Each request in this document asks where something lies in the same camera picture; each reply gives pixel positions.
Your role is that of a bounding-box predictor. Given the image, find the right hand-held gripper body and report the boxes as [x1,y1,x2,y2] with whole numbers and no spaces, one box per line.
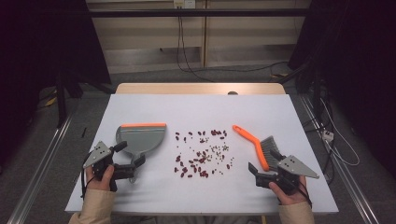
[256,155,320,197]

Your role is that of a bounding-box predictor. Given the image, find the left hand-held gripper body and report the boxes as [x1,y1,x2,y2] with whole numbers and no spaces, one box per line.
[82,141,138,192]

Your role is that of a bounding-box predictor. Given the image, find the grey dustpan with orange edge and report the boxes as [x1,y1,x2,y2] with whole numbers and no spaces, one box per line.
[115,122,167,184]

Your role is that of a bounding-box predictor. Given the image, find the orange brush with grey bristles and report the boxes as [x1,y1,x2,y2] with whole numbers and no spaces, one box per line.
[232,124,286,173]

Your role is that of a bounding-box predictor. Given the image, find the small green mung beans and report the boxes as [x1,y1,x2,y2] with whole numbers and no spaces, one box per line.
[205,142,234,165]

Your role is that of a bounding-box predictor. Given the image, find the red kidney beans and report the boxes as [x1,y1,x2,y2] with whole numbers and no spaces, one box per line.
[173,129,235,179]

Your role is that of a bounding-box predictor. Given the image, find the person's left hand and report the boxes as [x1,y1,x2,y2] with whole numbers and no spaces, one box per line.
[85,164,116,191]

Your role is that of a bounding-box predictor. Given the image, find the person's right hand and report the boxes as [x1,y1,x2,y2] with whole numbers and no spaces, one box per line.
[268,175,309,206]

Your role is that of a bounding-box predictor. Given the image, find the white power strip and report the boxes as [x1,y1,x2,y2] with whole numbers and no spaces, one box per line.
[321,129,335,142]

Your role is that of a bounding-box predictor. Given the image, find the black metal stand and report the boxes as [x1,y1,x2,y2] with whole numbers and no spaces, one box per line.
[55,73,69,129]

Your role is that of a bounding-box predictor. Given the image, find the white table mat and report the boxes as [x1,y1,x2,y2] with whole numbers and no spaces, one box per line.
[64,93,340,216]

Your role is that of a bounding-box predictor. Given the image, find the wooden table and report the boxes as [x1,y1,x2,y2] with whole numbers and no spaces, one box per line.
[115,82,287,96]

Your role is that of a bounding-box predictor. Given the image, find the black curtain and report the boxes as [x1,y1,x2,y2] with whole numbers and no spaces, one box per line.
[287,0,396,178]
[0,0,112,175]

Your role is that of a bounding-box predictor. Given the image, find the black horizontal bar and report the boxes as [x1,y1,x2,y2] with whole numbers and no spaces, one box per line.
[87,7,312,19]

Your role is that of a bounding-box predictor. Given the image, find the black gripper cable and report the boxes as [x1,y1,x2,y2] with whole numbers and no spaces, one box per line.
[79,154,95,201]
[297,178,314,209]

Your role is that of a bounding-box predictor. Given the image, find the metal floor rail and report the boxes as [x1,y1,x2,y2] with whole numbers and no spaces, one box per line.
[298,92,381,224]
[6,113,78,224]

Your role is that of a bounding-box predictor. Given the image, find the white cable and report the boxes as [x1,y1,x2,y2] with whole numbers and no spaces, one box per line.
[319,98,361,167]

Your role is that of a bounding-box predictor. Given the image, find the black floor cable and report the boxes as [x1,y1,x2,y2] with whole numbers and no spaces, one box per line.
[186,60,289,75]

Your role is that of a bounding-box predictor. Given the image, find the black hanging cable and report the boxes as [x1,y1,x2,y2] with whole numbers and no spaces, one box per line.
[175,15,217,84]

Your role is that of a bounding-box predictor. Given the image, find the wooden vertical post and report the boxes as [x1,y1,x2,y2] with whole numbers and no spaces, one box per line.
[200,0,208,68]

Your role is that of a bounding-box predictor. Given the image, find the white wall socket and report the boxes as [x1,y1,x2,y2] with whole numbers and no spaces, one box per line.
[173,0,197,9]

